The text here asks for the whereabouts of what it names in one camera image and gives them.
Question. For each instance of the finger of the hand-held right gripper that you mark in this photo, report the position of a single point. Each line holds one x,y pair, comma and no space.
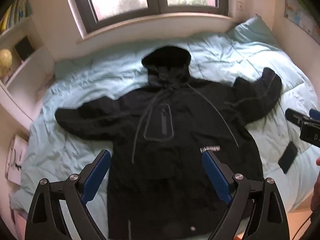
315,112
295,116

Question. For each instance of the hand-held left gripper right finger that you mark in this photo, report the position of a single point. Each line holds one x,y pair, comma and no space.
216,175

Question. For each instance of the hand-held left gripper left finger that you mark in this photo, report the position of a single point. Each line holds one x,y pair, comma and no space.
96,175

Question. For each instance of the black hooded jacket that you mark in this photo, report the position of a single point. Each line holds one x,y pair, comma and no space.
175,130

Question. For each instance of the black smartphone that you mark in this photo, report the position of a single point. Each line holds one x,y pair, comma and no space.
287,158

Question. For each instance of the white printed box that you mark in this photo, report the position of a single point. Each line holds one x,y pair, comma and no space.
16,155

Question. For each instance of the light blue duvet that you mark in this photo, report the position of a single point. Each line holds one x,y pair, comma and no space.
82,80

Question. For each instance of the light blue pillow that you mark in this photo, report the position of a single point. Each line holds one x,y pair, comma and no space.
252,30

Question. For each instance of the white bookshelf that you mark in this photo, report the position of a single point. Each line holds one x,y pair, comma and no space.
32,62

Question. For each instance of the yellow globe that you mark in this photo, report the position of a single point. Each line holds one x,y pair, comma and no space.
5,61

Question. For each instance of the beige window sill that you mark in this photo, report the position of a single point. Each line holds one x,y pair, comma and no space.
155,31

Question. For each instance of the dark framed window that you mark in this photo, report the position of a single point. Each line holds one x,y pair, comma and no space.
117,0

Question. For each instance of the row of books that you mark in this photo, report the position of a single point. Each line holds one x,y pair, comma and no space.
17,12

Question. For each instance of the wall map poster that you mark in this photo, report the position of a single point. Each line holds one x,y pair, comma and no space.
300,12

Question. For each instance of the white wall switch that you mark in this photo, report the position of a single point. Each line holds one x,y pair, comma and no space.
240,5

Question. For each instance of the black picture frame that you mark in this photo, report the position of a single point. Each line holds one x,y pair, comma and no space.
23,47

